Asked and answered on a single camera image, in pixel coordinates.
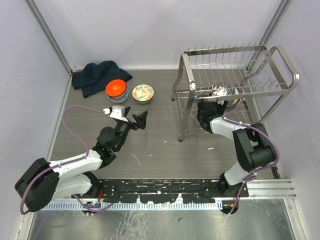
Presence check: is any blue white floral bowl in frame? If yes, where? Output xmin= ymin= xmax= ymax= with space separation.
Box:
xmin=107 ymin=89 xmax=129 ymax=100

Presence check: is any orange floral back bowl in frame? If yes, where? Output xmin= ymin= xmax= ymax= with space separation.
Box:
xmin=132 ymin=84 xmax=155 ymax=104

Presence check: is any plain orange bowl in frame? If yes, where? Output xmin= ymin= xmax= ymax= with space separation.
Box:
xmin=105 ymin=79 xmax=127 ymax=98

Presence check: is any yellow orange back bowl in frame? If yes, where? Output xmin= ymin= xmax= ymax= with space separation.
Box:
xmin=226 ymin=84 xmax=244 ymax=108

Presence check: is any stainless steel dish rack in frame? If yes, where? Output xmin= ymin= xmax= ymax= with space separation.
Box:
xmin=171 ymin=44 xmax=300 ymax=142

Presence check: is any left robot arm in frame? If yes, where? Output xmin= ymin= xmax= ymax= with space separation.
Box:
xmin=14 ymin=105 xmax=148 ymax=215

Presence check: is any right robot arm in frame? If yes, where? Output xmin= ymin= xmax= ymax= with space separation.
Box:
xmin=196 ymin=101 xmax=280 ymax=197

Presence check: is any dark blue crumpled cloth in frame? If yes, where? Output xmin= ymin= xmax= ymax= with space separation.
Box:
xmin=71 ymin=60 xmax=133 ymax=98

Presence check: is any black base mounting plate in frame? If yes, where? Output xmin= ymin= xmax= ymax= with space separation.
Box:
xmin=77 ymin=179 xmax=241 ymax=204

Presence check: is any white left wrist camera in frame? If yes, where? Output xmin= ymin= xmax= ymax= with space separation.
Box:
xmin=103 ymin=105 xmax=126 ymax=121

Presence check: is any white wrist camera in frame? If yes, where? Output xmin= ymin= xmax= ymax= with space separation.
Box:
xmin=103 ymin=105 xmax=126 ymax=121
xmin=213 ymin=86 xmax=232 ymax=105

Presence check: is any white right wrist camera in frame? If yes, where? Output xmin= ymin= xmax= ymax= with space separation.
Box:
xmin=213 ymin=86 xmax=232 ymax=105

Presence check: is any slotted cable duct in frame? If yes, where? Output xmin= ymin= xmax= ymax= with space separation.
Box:
xmin=42 ymin=199 xmax=223 ymax=211

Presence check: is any aluminium frame rail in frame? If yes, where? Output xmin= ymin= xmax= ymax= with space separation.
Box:
xmin=23 ymin=178 xmax=298 ymax=202

